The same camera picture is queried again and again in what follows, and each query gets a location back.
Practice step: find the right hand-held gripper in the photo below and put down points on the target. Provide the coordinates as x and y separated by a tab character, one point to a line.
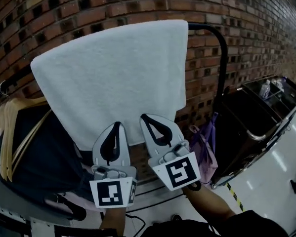
180	174

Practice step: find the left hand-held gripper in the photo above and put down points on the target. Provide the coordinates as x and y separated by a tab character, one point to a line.
109	194

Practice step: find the white cloth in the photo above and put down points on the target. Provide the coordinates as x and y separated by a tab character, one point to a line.
113	78

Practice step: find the black clothes rack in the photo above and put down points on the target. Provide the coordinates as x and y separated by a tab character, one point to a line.
223	48

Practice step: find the person's right forearm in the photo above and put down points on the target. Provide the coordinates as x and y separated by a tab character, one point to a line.
207	201

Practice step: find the person's left forearm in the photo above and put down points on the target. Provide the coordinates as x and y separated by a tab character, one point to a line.
112	218

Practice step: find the purple bag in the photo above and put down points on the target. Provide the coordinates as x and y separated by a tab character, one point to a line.
203	154

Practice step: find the dark navy garment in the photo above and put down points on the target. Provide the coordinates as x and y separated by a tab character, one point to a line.
46	152

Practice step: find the black trolley cart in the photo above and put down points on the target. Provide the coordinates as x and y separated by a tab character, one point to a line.
244	132

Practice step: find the yellow black floor tape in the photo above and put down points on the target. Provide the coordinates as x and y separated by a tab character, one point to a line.
235	196

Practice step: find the row of wooden hangers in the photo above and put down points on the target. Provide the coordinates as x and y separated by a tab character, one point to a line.
4	142

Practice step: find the clear plastic bottle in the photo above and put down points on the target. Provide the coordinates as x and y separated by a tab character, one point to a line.
265	90

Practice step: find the person's black sleeve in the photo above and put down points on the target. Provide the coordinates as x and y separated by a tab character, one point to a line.
236	226

